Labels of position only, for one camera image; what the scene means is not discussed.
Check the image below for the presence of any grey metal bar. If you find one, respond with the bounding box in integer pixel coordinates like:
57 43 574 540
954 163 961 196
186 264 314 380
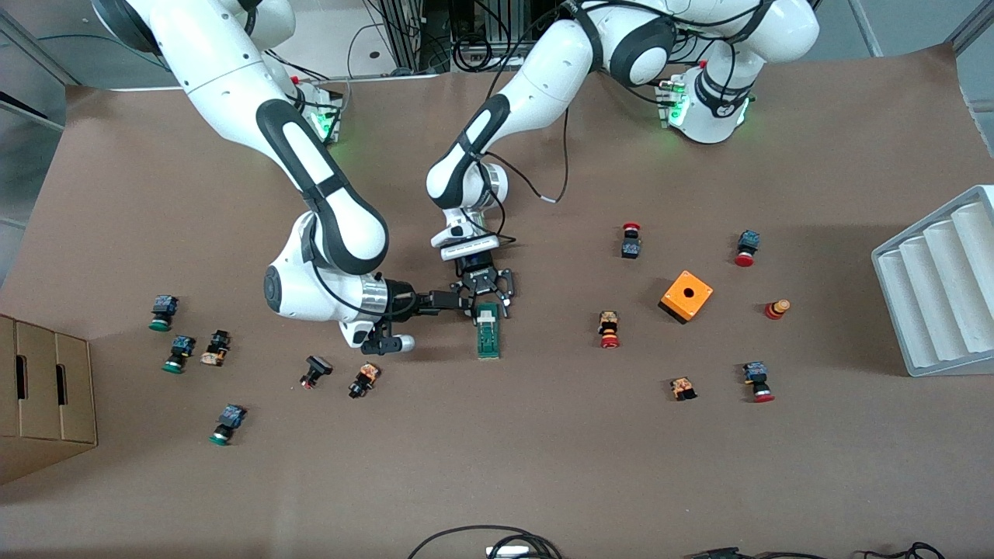
845 0 885 57

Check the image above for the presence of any black button orange contact block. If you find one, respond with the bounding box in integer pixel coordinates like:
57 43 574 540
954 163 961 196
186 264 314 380
347 362 382 400

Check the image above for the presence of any orange black button enclosure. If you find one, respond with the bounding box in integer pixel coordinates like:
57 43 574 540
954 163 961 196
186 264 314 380
659 269 714 325

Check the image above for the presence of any aluminium equipment rack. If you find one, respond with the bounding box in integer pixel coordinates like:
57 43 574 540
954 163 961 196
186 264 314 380
379 0 453 75

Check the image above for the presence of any black square head button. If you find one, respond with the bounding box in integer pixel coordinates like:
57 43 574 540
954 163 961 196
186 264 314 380
299 355 334 390

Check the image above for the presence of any green load switch white handle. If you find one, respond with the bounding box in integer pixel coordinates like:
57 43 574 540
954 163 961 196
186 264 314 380
476 302 502 360

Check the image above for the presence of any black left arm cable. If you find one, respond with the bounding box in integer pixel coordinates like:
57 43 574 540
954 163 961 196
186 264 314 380
485 107 572 205

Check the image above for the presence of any green button blue contact block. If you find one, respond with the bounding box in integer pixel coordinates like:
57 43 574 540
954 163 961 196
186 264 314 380
162 335 196 375
148 294 180 333
208 404 248 447

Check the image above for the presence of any black looped cable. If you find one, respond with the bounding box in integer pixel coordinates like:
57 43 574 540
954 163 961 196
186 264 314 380
407 526 563 559

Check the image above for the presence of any brown cardboard box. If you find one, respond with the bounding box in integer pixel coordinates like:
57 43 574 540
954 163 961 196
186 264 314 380
0 314 99 486

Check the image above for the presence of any white compartment tray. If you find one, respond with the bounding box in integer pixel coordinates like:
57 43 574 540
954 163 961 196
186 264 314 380
871 185 994 378

